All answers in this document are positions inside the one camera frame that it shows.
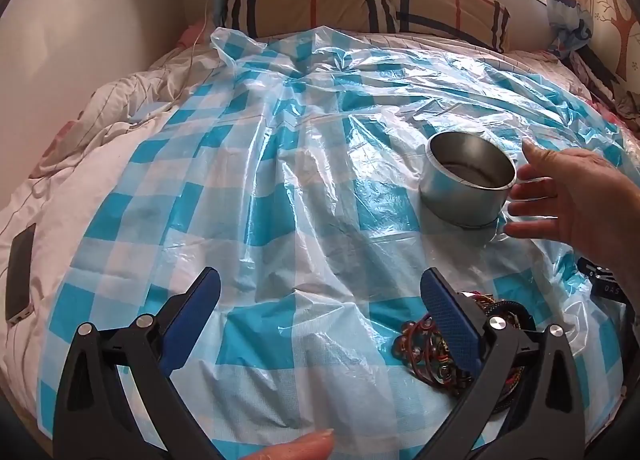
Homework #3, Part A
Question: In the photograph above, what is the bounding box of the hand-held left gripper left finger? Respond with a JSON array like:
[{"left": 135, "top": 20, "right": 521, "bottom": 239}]
[{"left": 52, "top": 266, "right": 223, "bottom": 460}]

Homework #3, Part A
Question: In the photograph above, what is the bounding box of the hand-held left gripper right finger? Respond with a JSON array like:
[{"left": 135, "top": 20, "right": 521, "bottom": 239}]
[{"left": 420, "top": 267, "right": 587, "bottom": 460}]

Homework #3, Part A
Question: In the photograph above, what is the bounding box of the pile of mixed bracelets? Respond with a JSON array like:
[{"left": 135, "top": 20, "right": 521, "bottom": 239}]
[{"left": 392, "top": 290, "right": 538, "bottom": 416}]

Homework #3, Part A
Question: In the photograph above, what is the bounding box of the round metal tin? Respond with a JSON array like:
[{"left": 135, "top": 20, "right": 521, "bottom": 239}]
[{"left": 419, "top": 130, "right": 517, "bottom": 230}]

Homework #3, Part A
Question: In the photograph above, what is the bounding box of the person's right hand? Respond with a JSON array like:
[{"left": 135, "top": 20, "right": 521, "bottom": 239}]
[{"left": 502, "top": 137, "right": 640, "bottom": 261}]

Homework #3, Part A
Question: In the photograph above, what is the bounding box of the blue checkered plastic sheet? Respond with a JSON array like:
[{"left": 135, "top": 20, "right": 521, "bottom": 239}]
[{"left": 37, "top": 26, "right": 640, "bottom": 460}]

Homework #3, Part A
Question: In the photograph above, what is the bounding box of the dark smartphone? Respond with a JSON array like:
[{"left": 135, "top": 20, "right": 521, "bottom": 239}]
[{"left": 5, "top": 223, "right": 38, "bottom": 325}]

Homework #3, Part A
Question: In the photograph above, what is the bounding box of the dark clothes heap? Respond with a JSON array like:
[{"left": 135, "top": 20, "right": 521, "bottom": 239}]
[{"left": 552, "top": 38, "right": 640, "bottom": 130}]

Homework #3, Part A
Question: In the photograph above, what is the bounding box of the thin white cable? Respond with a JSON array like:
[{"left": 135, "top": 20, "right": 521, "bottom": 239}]
[{"left": 167, "top": 0, "right": 212, "bottom": 108}]

